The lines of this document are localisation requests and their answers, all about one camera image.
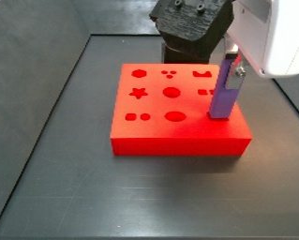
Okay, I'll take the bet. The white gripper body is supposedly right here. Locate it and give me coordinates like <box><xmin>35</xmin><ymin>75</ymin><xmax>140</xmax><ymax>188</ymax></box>
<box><xmin>228</xmin><ymin>0</ymin><xmax>299</xmax><ymax>78</ymax></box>

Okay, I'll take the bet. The red shape sorter board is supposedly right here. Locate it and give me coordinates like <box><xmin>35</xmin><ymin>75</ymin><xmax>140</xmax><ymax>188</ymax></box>
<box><xmin>109</xmin><ymin>64</ymin><xmax>251</xmax><ymax>156</ymax></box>

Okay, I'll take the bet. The purple rectangular block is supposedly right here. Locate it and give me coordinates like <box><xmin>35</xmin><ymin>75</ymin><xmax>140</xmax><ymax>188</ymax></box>
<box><xmin>210</xmin><ymin>57</ymin><xmax>240</xmax><ymax>119</ymax></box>

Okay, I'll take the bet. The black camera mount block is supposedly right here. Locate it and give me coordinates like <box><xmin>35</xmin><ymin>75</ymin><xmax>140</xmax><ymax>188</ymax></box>
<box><xmin>149</xmin><ymin>0</ymin><xmax>234</xmax><ymax>64</ymax></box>

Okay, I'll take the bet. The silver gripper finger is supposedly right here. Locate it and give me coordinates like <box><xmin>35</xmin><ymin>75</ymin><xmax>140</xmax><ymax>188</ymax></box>
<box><xmin>224</xmin><ymin>35</ymin><xmax>239</xmax><ymax>59</ymax></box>
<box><xmin>226</xmin><ymin>55</ymin><xmax>247</xmax><ymax>90</ymax></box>

